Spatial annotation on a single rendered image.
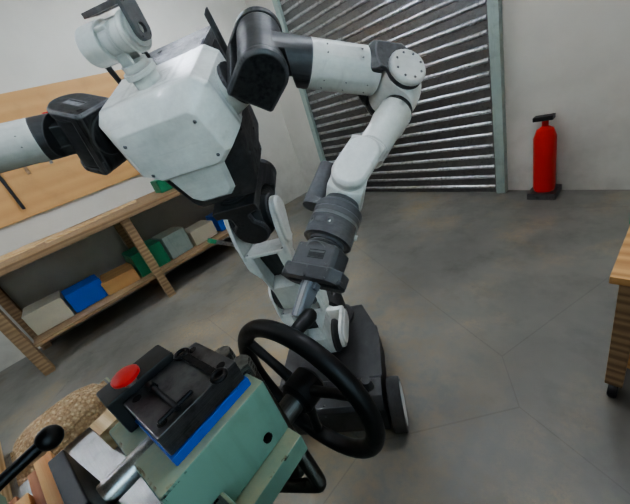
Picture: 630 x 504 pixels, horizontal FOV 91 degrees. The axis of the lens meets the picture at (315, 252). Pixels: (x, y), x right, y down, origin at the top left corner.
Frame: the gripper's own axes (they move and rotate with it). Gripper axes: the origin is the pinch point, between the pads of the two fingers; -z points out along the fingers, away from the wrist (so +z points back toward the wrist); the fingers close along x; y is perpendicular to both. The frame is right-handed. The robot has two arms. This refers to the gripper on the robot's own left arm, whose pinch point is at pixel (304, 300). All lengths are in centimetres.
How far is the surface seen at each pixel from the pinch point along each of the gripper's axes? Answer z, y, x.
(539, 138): 189, -163, -22
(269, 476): -21.7, 5.8, -8.6
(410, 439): -21, -97, 1
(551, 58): 227, -129, -23
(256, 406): -15.3, 10.2, -6.6
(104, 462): -29.3, 11.8, 11.6
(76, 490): -25.4, 21.8, -0.8
